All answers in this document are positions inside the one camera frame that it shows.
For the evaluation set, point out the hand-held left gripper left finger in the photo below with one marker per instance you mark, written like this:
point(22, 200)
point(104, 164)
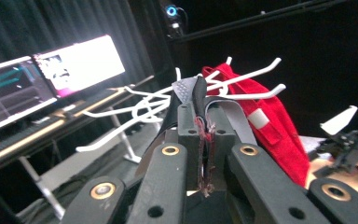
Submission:
point(190, 146)

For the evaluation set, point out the red baseball cap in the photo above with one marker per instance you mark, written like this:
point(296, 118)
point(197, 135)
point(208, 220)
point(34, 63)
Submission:
point(279, 149)

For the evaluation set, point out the bright computer monitor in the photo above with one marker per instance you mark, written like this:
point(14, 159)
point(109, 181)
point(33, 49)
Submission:
point(84, 63)

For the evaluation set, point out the white-framed desk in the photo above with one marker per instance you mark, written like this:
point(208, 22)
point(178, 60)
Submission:
point(43, 130)

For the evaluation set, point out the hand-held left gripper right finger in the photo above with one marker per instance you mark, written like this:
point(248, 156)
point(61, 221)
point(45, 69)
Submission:
point(222, 137)

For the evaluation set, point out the dark-screen computer monitor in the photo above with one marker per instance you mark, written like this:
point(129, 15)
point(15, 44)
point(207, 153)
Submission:
point(9, 93)

